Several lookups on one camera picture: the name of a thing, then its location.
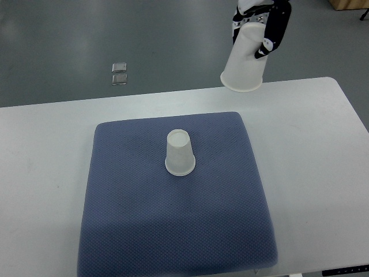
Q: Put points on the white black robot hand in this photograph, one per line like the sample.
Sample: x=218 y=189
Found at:
x=276 y=14

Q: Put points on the white paper cup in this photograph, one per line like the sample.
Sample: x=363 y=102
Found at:
x=179 y=160
x=243 y=72

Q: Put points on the wooden box corner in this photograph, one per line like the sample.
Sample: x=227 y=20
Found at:
x=349 y=4

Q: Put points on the black tripod leg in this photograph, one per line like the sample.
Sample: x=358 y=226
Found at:
x=364 y=15

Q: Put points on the lower metal floor plate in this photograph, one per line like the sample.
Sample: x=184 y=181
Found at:
x=119 y=79

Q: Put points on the black table control panel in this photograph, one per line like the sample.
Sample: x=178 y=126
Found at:
x=346 y=270

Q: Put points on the metal floor plate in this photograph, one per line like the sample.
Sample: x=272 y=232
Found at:
x=119 y=67
x=119 y=79

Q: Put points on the blue textured cushion mat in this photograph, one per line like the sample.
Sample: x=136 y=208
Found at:
x=140 y=220

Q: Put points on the upper metal floor plate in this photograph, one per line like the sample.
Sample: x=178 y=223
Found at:
x=119 y=67

